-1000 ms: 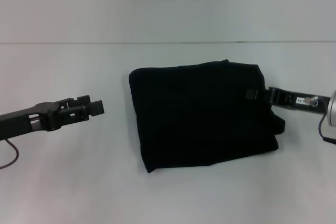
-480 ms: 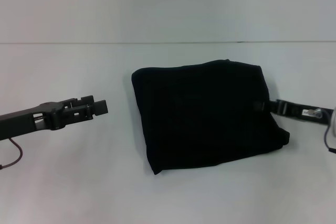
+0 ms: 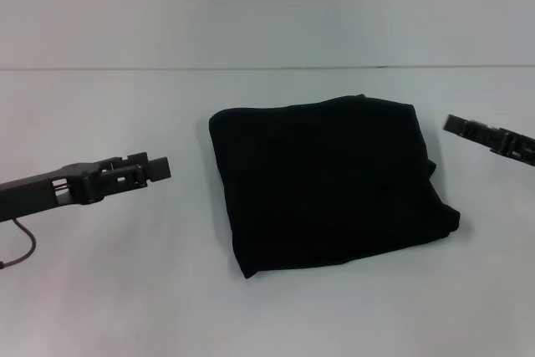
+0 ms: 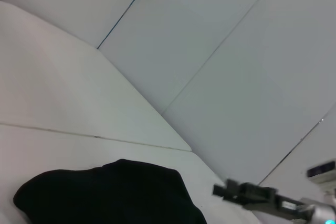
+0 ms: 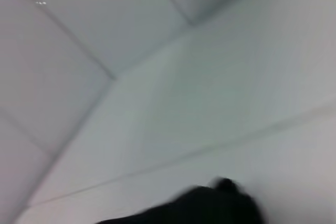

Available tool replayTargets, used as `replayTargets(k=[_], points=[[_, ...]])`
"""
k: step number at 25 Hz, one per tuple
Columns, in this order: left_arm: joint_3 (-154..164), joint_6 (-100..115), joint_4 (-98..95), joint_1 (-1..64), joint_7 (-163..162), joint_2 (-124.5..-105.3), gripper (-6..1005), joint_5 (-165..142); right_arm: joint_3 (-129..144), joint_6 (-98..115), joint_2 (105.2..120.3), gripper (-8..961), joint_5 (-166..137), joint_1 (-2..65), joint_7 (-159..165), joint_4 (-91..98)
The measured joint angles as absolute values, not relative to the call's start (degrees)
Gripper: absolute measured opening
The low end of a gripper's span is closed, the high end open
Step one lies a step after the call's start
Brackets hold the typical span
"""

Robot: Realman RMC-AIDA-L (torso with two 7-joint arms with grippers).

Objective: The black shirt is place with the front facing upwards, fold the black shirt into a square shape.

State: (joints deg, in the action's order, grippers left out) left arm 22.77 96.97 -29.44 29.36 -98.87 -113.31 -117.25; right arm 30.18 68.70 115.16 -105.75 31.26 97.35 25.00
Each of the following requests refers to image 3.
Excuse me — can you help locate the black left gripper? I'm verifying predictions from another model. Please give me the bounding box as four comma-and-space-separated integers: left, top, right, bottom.
0, 150, 172, 225

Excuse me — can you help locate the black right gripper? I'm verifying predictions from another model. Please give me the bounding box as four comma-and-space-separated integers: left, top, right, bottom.
442, 113, 535, 166

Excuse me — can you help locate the black t-shirt with white lettering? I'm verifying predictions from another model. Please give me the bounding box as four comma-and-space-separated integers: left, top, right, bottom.
207, 93, 462, 281

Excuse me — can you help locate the left gripper cable with connector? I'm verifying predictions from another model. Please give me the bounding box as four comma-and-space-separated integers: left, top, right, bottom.
0, 217, 38, 271

